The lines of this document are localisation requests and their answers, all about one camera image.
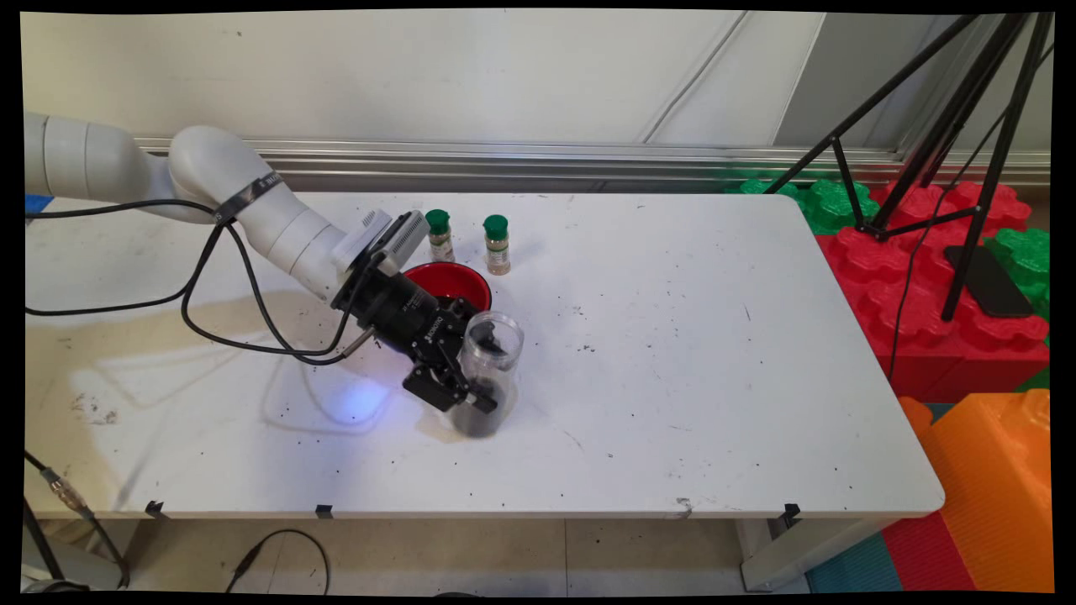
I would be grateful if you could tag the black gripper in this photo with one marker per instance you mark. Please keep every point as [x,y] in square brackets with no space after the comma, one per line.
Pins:
[403,315]

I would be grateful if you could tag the clear plastic jar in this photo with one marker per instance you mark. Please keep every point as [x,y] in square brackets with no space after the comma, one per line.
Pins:
[496,378]

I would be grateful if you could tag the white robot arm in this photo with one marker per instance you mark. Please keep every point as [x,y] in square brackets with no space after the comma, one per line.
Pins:
[210,172]

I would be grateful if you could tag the red bowl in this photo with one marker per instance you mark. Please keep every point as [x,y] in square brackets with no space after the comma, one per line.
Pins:
[454,281]

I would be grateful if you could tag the green-capped spice bottle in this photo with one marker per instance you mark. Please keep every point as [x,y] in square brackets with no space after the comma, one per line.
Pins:
[498,252]
[440,244]

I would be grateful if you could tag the white table leg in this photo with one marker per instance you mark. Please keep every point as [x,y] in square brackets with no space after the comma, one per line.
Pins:
[799,550]

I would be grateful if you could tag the green giant building block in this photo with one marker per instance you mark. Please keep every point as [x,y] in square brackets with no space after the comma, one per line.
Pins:
[832,206]
[1025,260]

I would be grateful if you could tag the grey table foot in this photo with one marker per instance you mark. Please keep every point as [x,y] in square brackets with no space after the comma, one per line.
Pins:
[105,578]

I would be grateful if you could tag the teal floor mat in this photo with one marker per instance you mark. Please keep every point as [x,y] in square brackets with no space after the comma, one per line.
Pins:
[849,567]

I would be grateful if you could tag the red giant building block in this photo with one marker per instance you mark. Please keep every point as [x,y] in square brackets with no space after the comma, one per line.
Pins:
[925,336]

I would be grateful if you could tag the red floor mat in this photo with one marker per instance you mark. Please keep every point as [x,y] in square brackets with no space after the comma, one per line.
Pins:
[925,555]

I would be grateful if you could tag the orange giant building block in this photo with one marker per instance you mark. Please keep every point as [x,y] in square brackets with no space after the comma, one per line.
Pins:
[992,487]

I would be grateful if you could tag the black flat phone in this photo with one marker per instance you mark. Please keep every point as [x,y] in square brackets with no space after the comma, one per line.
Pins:
[1004,294]

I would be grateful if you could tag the black tripod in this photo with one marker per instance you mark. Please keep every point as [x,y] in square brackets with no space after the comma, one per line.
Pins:
[994,172]

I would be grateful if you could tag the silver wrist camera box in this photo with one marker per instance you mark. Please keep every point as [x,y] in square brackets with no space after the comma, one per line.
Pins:
[387,235]

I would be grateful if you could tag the aluminium wall rail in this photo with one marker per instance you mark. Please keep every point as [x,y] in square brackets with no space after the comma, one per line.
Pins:
[672,160]

